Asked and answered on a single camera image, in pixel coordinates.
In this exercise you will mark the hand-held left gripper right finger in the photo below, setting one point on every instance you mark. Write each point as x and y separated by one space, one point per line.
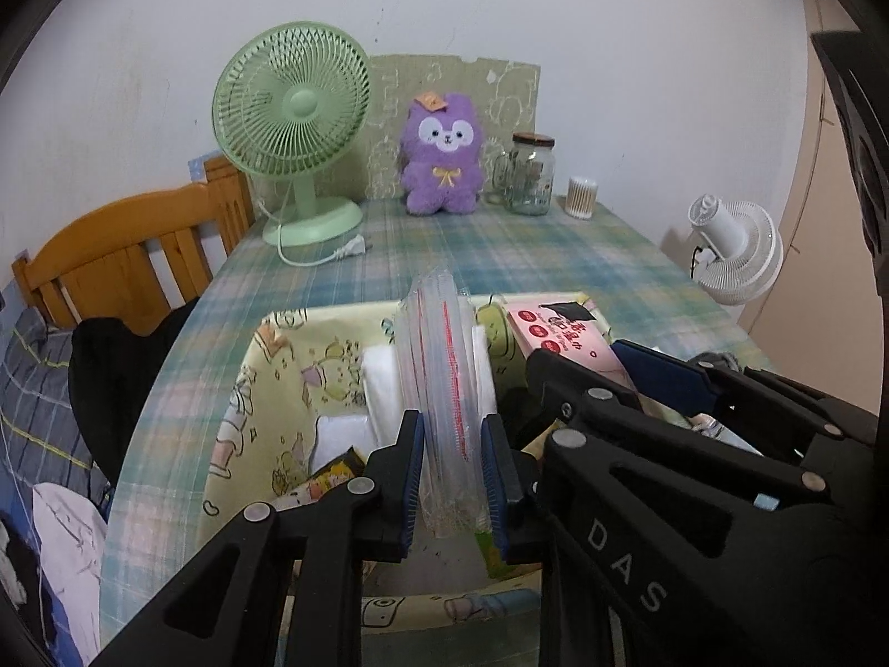
494 486

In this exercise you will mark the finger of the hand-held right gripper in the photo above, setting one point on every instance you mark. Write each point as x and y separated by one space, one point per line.
625 535
656 375

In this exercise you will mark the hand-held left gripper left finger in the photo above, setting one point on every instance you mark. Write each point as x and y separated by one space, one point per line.
415 493

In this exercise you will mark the yellow cartoon packet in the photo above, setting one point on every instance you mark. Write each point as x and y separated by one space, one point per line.
326 483

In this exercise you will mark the clear plastic bag pack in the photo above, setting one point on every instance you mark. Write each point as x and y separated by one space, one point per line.
444 396

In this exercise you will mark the pink wipes packet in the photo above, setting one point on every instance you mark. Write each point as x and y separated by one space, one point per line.
555 340

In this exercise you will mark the yellow cartoon storage box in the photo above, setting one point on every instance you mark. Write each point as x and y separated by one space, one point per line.
292 389

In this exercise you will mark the white clip fan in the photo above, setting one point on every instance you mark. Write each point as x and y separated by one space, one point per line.
743 257

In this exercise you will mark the cotton swab container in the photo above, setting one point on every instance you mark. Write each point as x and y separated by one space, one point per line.
582 198

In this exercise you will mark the glass jar mug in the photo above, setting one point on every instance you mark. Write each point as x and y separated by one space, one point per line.
531 180

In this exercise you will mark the purple plush toy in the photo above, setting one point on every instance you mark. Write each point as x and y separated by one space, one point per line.
444 180

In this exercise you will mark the black garment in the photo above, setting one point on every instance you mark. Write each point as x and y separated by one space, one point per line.
118 375

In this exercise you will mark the green patterned backboard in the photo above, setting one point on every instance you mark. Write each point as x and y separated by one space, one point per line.
486 97

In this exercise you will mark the white cloth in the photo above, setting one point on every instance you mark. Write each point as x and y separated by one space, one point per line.
69 542

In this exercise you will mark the blue plaid bedding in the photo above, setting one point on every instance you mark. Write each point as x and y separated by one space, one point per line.
35 396

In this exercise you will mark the green desk fan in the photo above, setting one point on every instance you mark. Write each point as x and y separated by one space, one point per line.
302 103

